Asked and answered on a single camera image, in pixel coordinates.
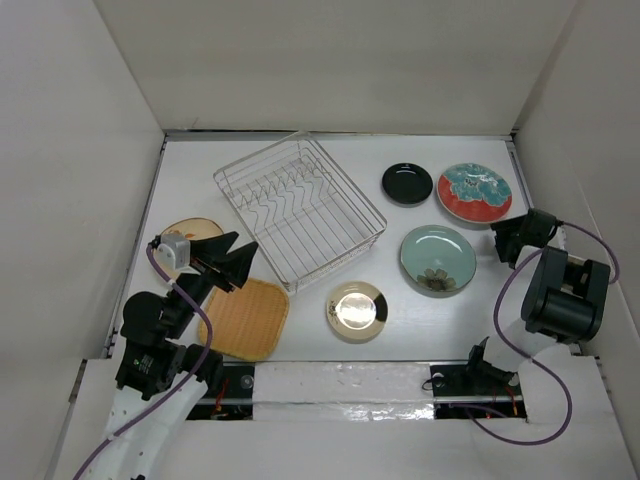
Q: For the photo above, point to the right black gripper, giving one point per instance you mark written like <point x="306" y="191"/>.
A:
<point x="503" y="229"/>

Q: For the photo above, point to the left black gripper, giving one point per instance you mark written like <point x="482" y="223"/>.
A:
<point x="233" y="265"/>

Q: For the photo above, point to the red and teal floral plate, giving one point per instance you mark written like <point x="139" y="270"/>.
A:
<point x="474" y="193"/>

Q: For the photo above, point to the small black plate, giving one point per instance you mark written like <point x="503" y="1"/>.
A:
<point x="407" y="184"/>

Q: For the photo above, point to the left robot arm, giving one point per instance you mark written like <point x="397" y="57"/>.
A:
<point x="167" y="365"/>

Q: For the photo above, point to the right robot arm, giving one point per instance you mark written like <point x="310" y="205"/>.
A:
<point x="563" y="304"/>

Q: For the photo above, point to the round wooden plate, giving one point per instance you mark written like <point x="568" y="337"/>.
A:
<point x="196" y="228"/>

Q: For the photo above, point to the woven bamboo square tray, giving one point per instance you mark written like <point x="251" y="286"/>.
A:
<point x="248" y="322"/>

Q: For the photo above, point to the light green flower bowl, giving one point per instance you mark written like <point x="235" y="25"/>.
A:
<point x="438" y="259"/>

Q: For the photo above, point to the gold rimmed cream plate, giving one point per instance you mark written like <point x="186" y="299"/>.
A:
<point x="356" y="311"/>

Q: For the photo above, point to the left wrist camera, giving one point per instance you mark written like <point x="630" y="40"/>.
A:
<point x="172" y="252"/>

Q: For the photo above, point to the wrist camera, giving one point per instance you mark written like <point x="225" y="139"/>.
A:
<point x="560" y="237"/>
<point x="172" y="252"/>

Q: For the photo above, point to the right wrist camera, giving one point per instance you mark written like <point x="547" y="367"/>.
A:
<point x="560" y="237"/>

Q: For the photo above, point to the wire dish rack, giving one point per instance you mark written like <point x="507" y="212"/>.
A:
<point x="306" y="214"/>

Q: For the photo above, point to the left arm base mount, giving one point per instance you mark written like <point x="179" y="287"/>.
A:
<point x="232" y="400"/>

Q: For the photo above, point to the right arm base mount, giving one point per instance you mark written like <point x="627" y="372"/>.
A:
<point x="476" y="387"/>

